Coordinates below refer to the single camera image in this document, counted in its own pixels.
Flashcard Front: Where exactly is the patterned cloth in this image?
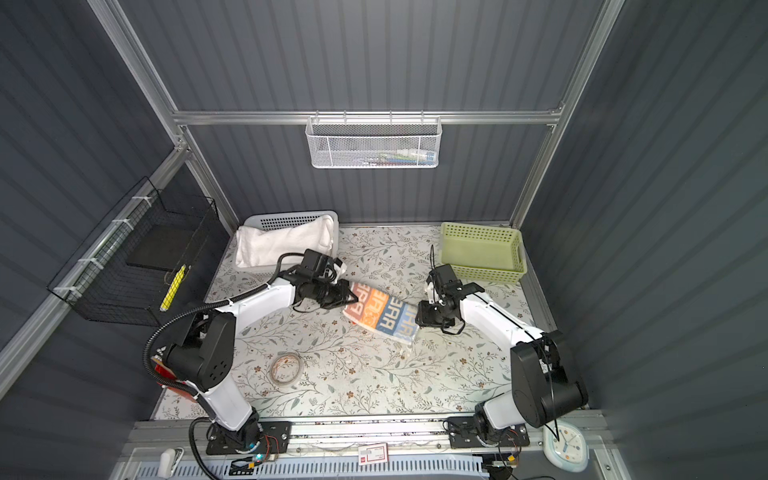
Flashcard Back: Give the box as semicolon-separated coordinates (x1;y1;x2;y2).
342;282;419;346

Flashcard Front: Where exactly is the green perforated plastic basket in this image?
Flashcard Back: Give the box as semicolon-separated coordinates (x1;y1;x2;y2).
440;222;528;284

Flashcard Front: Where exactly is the white towel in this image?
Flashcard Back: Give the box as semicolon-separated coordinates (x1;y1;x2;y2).
234;215;336;269

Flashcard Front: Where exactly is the white plastic laundry basket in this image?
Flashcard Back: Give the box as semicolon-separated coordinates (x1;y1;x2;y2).
231;211;339;274

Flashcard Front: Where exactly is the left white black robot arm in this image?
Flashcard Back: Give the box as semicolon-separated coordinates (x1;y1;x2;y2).
160;249;358;432

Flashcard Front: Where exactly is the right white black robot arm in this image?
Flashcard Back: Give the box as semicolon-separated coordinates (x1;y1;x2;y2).
416;265;589;433

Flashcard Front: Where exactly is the clear tape roll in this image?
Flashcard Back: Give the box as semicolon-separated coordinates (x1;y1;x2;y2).
268;352;304;387

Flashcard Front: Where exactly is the red white label card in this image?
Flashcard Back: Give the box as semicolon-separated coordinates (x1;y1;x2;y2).
358;443;389;466

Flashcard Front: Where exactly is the red pencil cup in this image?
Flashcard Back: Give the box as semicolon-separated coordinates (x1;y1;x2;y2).
151;356;194;400

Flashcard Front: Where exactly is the white round clock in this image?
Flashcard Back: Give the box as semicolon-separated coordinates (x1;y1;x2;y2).
542;420;590;473

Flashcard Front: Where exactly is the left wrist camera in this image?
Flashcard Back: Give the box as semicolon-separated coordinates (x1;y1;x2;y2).
331;258;347;282

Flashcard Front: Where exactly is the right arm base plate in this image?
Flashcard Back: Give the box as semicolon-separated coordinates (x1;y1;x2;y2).
442;416;530;449

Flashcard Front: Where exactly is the white wire wall basket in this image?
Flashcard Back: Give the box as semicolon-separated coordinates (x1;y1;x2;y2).
305;118;443;169

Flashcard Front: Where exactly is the black wire wall basket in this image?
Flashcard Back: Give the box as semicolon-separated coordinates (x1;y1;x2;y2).
47;177;228;326

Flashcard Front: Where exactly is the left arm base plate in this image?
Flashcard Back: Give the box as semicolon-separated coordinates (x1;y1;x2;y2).
205;421;292;456

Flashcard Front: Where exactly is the black corrugated cable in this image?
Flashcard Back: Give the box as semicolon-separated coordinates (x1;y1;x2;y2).
142;251;307;480

